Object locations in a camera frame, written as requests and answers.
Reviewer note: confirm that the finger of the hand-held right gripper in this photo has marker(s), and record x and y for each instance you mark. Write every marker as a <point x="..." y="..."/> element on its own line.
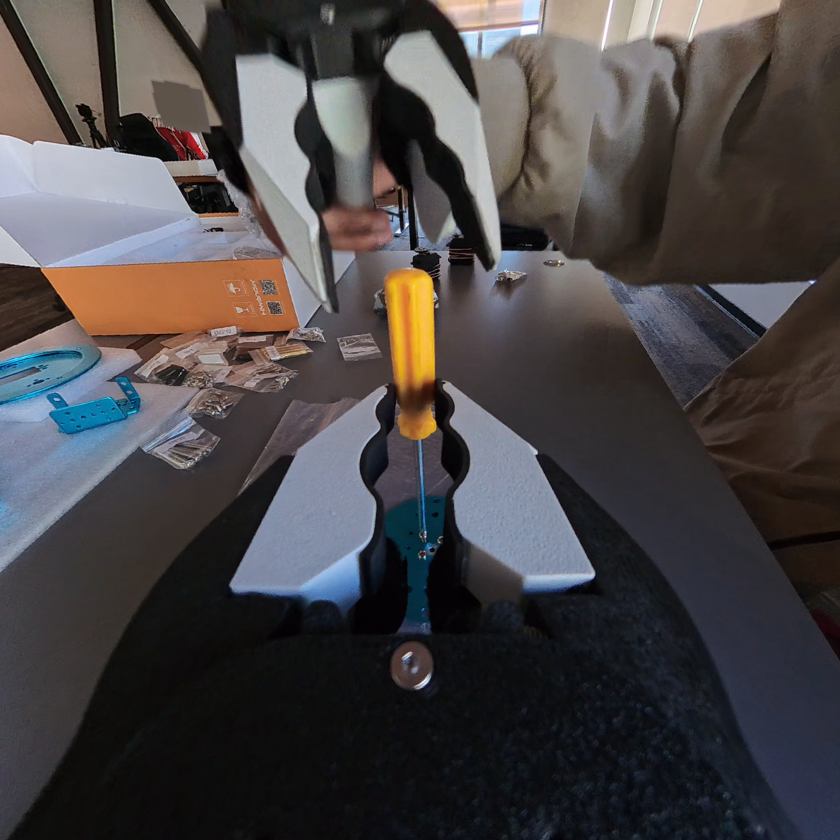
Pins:
<point x="269" y="131"/>
<point x="453" y="131"/>

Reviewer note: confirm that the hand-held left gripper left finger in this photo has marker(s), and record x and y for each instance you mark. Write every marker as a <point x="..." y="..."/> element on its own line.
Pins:
<point x="302" y="525"/>

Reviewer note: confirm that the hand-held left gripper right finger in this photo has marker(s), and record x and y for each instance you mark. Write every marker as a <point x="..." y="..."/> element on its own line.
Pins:
<point x="518" y="518"/>

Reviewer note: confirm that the teal round metal plate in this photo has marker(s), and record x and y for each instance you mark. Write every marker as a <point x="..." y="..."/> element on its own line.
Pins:
<point x="408" y="577"/>

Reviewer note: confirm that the person's right forearm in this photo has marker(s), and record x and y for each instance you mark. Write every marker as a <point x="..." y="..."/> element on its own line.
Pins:
<point x="656" y="164"/>

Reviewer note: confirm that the grey desk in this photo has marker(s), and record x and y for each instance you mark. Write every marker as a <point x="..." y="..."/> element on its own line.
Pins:
<point x="558" y="394"/>

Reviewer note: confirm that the person's right hand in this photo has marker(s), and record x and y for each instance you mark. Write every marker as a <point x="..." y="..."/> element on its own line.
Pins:
<point x="358" y="229"/>

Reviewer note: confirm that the clear plastic bag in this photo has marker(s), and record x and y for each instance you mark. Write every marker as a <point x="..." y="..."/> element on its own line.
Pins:
<point x="308" y="420"/>

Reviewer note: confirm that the black bag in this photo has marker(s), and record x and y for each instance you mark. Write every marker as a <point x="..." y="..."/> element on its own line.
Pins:
<point x="148" y="138"/>

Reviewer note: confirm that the black servo motor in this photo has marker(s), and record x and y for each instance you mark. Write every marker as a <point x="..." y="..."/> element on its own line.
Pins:
<point x="425" y="261"/>
<point x="460" y="254"/>

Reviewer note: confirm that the bag of long screws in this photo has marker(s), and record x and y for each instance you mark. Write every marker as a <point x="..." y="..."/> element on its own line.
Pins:
<point x="184" y="446"/>

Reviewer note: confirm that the bag of short silver screws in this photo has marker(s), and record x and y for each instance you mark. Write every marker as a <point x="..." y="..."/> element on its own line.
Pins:
<point x="213" y="403"/>

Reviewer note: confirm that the small clear screw bag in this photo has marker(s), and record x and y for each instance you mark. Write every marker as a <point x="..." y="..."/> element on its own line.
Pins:
<point x="510" y="275"/>

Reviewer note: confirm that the pile of small parts bags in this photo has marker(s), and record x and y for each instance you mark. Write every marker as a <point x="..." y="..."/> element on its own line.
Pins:
<point x="249" y="367"/>

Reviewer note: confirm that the dark parts bag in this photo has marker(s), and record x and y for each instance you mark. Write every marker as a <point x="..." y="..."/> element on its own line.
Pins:
<point x="382" y="303"/>

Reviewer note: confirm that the square bag of tiny screws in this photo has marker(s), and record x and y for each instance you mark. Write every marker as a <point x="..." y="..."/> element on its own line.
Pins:
<point x="359" y="348"/>

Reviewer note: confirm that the orange cardboard box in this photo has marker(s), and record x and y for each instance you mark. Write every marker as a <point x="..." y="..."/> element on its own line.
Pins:
<point x="164" y="302"/>

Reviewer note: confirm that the white foam sheet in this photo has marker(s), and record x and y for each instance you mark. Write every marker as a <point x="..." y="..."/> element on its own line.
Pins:
<point x="65" y="472"/>

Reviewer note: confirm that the person's beige jacket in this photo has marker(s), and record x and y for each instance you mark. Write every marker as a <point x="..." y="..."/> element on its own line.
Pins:
<point x="774" y="426"/>

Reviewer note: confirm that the camera tripod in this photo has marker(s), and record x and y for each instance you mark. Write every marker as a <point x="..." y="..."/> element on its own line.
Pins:
<point x="85" y="113"/>

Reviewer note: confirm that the blue U-shaped bracket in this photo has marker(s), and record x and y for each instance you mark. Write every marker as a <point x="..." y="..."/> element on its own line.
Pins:
<point x="92" y="415"/>

